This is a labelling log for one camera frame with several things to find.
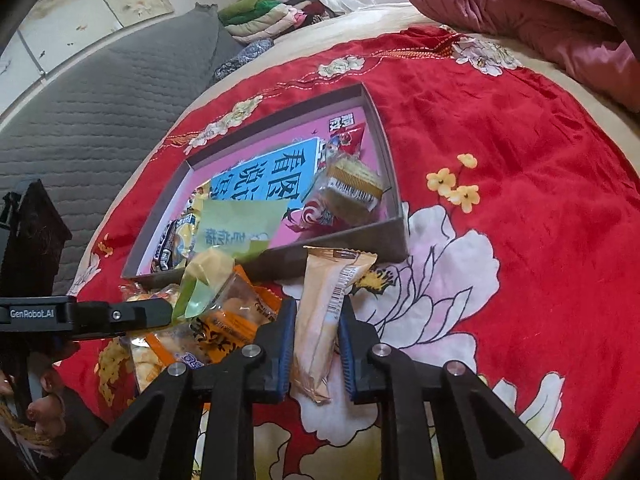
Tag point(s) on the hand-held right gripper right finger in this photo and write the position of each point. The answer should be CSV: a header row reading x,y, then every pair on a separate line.
x,y
347,360

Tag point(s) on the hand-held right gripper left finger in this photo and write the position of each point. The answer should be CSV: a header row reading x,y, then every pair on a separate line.
x,y
286,355

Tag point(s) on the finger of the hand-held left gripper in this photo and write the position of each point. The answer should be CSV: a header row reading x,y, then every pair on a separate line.
x,y
130,316
64,347

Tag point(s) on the beige snack packet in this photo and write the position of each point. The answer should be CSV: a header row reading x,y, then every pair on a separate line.
x,y
320,310

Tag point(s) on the orange snack packet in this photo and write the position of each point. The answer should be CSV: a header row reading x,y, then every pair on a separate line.
x,y
235,320

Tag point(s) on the black chocolate bar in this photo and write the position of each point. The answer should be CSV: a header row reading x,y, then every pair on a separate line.
x,y
165,250

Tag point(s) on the yellow cartoon snack packet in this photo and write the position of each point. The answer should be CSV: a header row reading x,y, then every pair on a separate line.
x,y
187,230

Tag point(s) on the grey shallow cardboard box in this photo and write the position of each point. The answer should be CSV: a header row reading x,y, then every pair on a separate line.
x,y
350,245

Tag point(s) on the pale green snack packet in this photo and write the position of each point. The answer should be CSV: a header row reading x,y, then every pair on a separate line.
x,y
235,225

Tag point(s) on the red lollipop packet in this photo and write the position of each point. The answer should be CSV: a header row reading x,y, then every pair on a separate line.
x,y
312,216

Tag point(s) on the clear green cake packet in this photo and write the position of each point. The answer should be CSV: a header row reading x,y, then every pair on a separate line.
x,y
350,190

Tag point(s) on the red milk candy packet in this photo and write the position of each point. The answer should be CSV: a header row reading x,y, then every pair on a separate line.
x,y
345,135

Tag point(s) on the person's left hand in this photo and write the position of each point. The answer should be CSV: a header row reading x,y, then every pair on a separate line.
x,y
47,405

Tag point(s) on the pink book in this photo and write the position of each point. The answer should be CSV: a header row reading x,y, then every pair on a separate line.
x,y
280,175

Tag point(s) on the red floral blanket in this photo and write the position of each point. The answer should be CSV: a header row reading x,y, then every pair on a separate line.
x,y
500,260

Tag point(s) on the blue floral cloth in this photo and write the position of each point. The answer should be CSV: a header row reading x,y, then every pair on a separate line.
x,y
245,57

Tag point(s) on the stack of folded clothes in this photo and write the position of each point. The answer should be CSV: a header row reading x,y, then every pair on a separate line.
x,y
260,15

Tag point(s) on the pink quilt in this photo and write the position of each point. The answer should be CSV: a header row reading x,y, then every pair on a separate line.
x,y
500,0

